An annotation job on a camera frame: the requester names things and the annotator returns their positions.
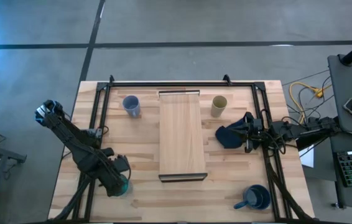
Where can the grey side desk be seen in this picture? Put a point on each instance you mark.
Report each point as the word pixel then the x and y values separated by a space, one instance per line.
pixel 344 84

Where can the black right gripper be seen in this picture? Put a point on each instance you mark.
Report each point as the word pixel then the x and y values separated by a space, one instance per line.
pixel 254 130

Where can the black aluminium table frame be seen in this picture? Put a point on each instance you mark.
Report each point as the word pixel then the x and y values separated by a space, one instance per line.
pixel 179 84

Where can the tan cup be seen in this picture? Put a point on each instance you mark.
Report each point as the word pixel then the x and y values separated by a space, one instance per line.
pixel 218 105

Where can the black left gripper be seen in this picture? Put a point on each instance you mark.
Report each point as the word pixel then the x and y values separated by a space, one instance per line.
pixel 112 180

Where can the blue-grey mug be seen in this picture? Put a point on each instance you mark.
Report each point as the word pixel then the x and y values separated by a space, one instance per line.
pixel 131 105

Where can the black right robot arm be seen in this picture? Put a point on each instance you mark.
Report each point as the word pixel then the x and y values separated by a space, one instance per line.
pixel 291 129

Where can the white paper sheet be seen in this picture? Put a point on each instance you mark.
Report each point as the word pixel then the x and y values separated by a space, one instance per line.
pixel 307 157

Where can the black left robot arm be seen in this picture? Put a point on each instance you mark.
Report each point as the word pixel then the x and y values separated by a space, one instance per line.
pixel 70 137

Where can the dark blue mug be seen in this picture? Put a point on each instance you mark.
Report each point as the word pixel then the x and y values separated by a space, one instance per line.
pixel 257 197

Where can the teal translucent cup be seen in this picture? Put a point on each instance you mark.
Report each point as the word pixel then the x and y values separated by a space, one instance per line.
pixel 126 187

